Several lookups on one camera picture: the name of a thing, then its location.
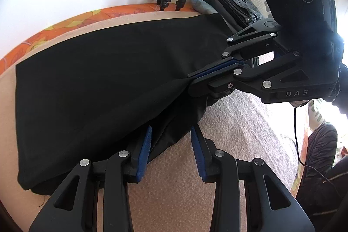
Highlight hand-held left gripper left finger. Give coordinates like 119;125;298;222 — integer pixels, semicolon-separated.
28;125;153;232

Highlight folded dark grey jeans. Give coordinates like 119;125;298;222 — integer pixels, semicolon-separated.
208;0;269;28

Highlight black cable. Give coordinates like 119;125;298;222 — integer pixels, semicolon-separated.
293;106;331;182

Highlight folded blue grey garment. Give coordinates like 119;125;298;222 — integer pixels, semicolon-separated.
190;0;219;15

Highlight person's striped grey leg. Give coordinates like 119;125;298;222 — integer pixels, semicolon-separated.
296;123;339;196

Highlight orange floral bedsheet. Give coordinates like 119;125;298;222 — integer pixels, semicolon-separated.
0;2;197;72

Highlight black pants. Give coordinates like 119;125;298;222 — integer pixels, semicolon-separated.
15;13;261;196

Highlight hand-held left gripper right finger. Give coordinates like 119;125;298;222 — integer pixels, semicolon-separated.
190;125;314;232

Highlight person's dark clothing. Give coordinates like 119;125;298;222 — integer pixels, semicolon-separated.
296;159;348;232

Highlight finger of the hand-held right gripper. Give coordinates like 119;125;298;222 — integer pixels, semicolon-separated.
187;18;301;79
188;55;333;99

